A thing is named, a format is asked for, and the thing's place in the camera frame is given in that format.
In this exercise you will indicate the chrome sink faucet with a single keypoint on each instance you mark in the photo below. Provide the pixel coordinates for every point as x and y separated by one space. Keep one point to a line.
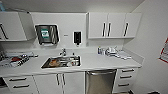
63 52

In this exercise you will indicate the black built-in microwave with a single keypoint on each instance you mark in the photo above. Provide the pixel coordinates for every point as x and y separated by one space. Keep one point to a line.
3 83

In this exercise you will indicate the small chrome sink fixture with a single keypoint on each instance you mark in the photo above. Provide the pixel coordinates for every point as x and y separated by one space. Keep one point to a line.
74 54

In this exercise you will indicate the grey paper towel dispenser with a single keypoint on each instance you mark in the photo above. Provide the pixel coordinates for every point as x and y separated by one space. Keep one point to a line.
46 34

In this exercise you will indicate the counter dish drying rack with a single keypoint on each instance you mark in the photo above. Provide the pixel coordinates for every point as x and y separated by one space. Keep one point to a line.
18 60

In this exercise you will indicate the white base cabinet door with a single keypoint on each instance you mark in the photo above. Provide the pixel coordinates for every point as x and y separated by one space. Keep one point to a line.
74 83
46 85

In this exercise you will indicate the blue dish soap bottle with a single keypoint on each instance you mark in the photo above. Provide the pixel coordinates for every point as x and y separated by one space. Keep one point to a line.
99 50

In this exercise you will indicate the stainless steel dishwasher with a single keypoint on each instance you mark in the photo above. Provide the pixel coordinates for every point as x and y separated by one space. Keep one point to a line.
100 83

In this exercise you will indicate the orange bowl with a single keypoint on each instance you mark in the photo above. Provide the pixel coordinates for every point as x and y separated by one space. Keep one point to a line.
55 62

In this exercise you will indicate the stainless steel sink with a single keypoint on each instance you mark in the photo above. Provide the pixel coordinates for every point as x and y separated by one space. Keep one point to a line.
61 66

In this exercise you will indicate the black wall soap dispenser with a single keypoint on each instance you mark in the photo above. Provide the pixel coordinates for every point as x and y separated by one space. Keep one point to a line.
77 38

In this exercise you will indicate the small clear bottle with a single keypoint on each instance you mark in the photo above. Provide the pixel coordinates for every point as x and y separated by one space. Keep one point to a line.
103 51

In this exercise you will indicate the white wall cabinet door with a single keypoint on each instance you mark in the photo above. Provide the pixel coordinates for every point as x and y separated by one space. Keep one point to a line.
96 25
116 25
134 24
15 26

